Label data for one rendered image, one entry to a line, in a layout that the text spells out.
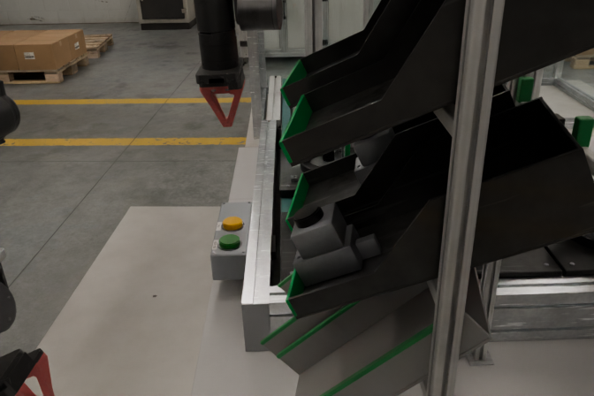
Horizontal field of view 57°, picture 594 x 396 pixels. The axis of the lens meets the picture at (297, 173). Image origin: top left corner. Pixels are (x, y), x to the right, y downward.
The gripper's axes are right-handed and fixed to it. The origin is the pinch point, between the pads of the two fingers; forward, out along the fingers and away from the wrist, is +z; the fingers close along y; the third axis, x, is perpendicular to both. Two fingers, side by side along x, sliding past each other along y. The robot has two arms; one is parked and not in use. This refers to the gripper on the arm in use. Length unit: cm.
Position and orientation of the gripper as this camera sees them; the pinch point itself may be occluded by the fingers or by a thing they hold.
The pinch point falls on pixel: (226, 121)
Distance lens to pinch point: 90.4
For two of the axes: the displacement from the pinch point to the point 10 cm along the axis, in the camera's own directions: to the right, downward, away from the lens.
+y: -0.2, -4.2, 9.1
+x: -10.0, 0.5, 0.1
